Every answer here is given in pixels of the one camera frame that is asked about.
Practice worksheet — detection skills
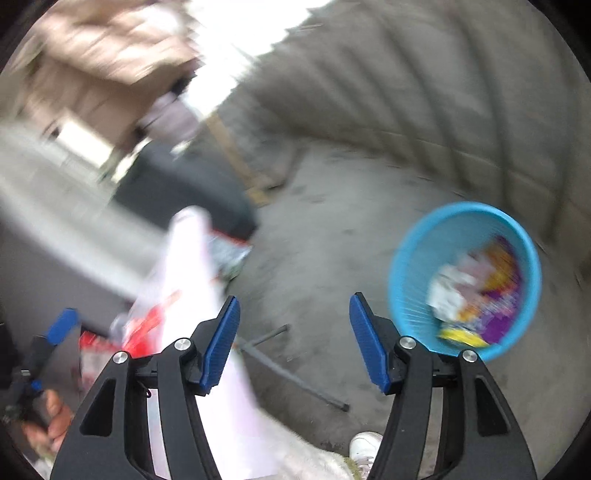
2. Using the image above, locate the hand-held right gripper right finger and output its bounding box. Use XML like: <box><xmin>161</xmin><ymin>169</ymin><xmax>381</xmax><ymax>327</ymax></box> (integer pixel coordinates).
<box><xmin>348</xmin><ymin>292</ymin><xmax>539</xmax><ymax>480</ymax></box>

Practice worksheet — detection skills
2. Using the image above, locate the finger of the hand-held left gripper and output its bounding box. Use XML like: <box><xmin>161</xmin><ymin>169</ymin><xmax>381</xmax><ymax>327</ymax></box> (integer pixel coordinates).
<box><xmin>21</xmin><ymin>308</ymin><xmax>80</xmax><ymax>384</ymax></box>

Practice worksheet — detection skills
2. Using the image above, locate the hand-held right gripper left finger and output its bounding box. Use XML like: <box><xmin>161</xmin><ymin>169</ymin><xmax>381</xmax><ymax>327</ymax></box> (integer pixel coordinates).
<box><xmin>50</xmin><ymin>295</ymin><xmax>242</xmax><ymax>480</ymax></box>

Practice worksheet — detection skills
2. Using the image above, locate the blue plastic wastebasket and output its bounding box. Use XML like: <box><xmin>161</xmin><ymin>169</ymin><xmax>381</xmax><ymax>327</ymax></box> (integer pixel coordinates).
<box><xmin>388</xmin><ymin>202</ymin><xmax>542</xmax><ymax>363</ymax></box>

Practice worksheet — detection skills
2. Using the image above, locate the purple instant noodle packet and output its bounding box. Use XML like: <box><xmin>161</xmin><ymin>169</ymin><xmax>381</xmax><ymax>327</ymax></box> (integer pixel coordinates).
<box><xmin>438</xmin><ymin>235</ymin><xmax>525</xmax><ymax>349</ymax></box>

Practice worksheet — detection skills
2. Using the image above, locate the person's left hand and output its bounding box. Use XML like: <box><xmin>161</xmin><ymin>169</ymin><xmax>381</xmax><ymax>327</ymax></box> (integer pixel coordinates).
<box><xmin>21</xmin><ymin>390</ymin><xmax>75</xmax><ymax>455</ymax></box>

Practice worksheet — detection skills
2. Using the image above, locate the pink white printed tablecloth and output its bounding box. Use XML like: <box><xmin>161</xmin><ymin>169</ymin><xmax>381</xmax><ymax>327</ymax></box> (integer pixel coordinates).
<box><xmin>111</xmin><ymin>205</ymin><xmax>287</xmax><ymax>480</ymax></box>

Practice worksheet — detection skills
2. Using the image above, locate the white shoe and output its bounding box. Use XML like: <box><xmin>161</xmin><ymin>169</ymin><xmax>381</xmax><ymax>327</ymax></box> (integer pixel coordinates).
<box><xmin>349</xmin><ymin>431</ymin><xmax>384</xmax><ymax>469</ymax></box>

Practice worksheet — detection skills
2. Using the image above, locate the dark green cabinet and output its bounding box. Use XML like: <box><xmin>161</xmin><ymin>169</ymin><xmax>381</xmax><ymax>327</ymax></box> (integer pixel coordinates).
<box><xmin>113</xmin><ymin>141</ymin><xmax>259</xmax><ymax>241</ymax></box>

